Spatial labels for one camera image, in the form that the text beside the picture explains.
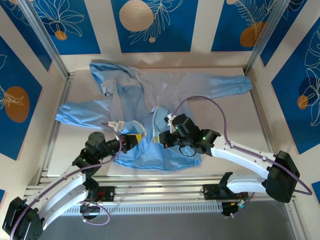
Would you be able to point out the light blue zip jacket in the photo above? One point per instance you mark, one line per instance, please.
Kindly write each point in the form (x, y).
(160, 160)

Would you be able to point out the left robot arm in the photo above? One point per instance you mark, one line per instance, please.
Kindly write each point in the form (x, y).
(65, 192)

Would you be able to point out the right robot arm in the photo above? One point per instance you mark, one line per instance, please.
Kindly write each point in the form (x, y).
(250, 157)

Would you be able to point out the grey metal plate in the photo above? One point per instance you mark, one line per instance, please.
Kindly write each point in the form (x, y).
(160, 227)

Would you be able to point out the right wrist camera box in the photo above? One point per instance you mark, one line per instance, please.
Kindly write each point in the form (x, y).
(171, 122)

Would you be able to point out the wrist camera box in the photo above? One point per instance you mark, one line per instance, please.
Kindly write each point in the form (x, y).
(117, 125)
(171, 122)

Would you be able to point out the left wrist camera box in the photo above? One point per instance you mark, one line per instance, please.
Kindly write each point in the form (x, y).
(117, 125)

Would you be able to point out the aluminium base frame rail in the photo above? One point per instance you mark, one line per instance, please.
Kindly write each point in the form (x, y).
(160, 190)

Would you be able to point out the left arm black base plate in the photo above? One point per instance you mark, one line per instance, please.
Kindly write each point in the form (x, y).
(107, 193)

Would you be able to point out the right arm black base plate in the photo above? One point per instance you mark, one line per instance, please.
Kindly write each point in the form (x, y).
(211, 191)

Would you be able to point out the aluminium side rail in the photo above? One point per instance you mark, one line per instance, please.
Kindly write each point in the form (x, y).
(67, 86)
(257, 110)

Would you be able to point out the aluminium corner post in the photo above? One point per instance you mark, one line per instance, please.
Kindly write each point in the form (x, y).
(265, 35)
(47, 40)

